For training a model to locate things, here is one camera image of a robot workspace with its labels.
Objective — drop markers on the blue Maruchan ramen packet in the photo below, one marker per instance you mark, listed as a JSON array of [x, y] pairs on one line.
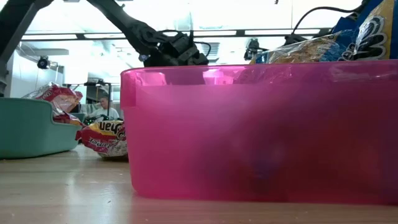
[[298, 51], [373, 34]]

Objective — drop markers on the red Maruchan ramen packet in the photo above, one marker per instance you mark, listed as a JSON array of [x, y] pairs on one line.
[[59, 96], [66, 119], [104, 140]]

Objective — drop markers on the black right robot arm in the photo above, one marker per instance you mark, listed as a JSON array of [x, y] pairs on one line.
[[292, 39]]

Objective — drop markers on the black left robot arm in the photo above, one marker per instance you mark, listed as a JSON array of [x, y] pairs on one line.
[[130, 26]]

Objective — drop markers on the ceiling air vent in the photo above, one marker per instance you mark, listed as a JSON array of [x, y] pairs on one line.
[[212, 49]]

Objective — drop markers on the person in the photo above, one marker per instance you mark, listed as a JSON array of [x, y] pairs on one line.
[[104, 110]]

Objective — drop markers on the red translucent plastic bin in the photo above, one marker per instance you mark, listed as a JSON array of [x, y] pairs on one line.
[[248, 140]]

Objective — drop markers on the distant robot with green lights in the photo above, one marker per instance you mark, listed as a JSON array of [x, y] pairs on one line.
[[93, 119]]

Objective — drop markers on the teal plastic bin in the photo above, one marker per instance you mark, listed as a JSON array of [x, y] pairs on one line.
[[28, 130]]

